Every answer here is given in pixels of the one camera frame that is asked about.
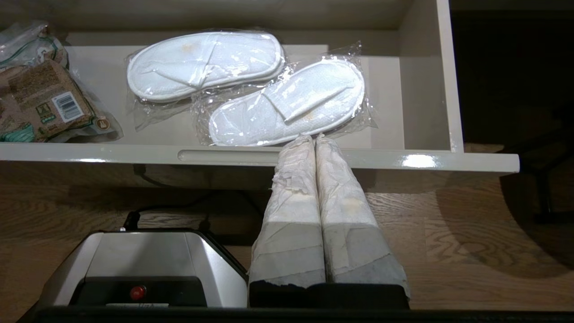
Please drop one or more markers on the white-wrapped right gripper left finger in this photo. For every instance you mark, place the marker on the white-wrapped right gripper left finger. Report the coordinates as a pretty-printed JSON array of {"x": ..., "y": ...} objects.
[{"x": 291, "y": 215}]

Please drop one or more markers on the black metal chair base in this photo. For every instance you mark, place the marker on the black metal chair base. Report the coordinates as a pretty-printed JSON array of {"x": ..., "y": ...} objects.
[{"x": 545, "y": 188}]

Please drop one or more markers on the bagged white slippers showing soles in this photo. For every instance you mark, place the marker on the bagged white slippers showing soles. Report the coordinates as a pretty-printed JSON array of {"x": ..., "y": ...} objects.
[{"x": 202, "y": 63}]

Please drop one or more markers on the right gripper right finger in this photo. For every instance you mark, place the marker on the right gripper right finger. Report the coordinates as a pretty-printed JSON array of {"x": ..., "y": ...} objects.
[{"x": 350, "y": 224}]

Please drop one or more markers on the white handwritten label sticker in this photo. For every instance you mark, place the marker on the white handwritten label sticker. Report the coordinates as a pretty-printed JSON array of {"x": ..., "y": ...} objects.
[{"x": 139, "y": 305}]

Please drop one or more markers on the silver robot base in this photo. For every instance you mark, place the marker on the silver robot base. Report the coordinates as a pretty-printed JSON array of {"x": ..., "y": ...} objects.
[{"x": 143, "y": 255}]

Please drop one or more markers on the red emergency stop button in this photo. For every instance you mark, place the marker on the red emergency stop button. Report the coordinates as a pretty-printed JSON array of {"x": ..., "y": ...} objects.
[{"x": 138, "y": 292}]

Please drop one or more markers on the brown printed snack packet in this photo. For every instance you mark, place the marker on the brown printed snack packet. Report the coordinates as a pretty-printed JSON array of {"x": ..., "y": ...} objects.
[{"x": 42, "y": 103}]

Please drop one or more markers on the wide cream cabinet drawer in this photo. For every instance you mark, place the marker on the wide cream cabinet drawer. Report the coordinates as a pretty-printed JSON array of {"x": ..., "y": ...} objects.
[{"x": 403, "y": 89}]

